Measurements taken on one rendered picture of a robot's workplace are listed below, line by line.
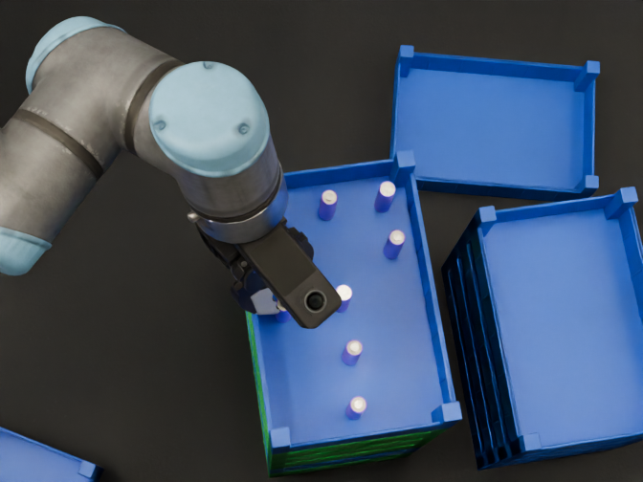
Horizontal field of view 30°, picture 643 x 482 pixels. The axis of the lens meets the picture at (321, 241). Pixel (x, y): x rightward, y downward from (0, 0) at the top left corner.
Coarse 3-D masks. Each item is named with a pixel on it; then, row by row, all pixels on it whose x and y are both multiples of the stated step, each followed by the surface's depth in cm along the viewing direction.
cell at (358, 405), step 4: (356, 396) 126; (360, 396) 126; (352, 400) 126; (356, 400) 126; (360, 400) 126; (364, 400) 126; (352, 404) 126; (356, 404) 126; (360, 404) 126; (364, 404) 126; (348, 408) 128; (352, 408) 126; (356, 408) 126; (360, 408) 126; (364, 408) 126; (348, 412) 129; (352, 412) 127; (356, 412) 126; (360, 412) 126; (348, 416) 131; (352, 416) 129; (356, 416) 128; (360, 416) 130
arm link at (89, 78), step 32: (64, 32) 102; (96, 32) 102; (32, 64) 103; (64, 64) 101; (96, 64) 101; (128, 64) 100; (160, 64) 100; (32, 96) 101; (64, 96) 100; (96, 96) 100; (128, 96) 99; (64, 128) 99; (96, 128) 100; (128, 128) 100
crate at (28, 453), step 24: (0, 432) 169; (0, 456) 168; (24, 456) 168; (48, 456) 168; (72, 456) 163; (0, 480) 167; (24, 480) 167; (48, 480) 167; (72, 480) 167; (96, 480) 165
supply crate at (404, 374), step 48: (288, 192) 138; (336, 192) 138; (336, 240) 137; (384, 240) 137; (336, 288) 135; (384, 288) 136; (432, 288) 131; (288, 336) 134; (336, 336) 134; (384, 336) 134; (432, 336) 133; (288, 384) 132; (336, 384) 133; (384, 384) 133; (432, 384) 133; (288, 432) 123; (336, 432) 131; (384, 432) 126
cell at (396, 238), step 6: (390, 234) 131; (396, 234) 130; (402, 234) 131; (390, 240) 131; (396, 240) 130; (402, 240) 131; (390, 246) 132; (396, 246) 131; (402, 246) 132; (384, 252) 136; (390, 252) 134; (396, 252) 134; (390, 258) 136
